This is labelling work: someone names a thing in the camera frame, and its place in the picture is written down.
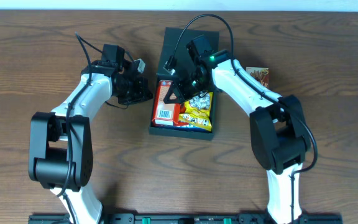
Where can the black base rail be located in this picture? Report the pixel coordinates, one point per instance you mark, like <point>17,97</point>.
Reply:
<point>242,218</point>

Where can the blue Oreo cookie pack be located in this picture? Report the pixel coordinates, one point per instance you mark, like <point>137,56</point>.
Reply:
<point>187,127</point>

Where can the red cardboard snack box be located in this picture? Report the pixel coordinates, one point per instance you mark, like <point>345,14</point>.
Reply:
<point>164,114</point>

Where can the black gift box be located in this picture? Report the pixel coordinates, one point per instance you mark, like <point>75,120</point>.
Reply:
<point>172,40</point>

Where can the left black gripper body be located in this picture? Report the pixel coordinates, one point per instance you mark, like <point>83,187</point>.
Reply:
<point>140,90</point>

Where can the yellow Hacks candy bag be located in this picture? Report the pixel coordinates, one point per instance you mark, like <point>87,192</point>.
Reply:
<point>197,111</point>

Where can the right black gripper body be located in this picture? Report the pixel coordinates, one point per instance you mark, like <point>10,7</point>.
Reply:
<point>181,84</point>

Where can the red Hacks candy bag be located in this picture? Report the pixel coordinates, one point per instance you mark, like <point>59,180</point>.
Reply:
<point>183,109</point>

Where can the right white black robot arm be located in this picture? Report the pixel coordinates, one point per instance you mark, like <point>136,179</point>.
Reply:
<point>279,134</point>

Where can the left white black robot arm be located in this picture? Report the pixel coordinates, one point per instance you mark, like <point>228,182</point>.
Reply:
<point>60,148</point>

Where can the brown Pocky box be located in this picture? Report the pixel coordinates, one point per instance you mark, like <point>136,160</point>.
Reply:
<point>262,75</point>

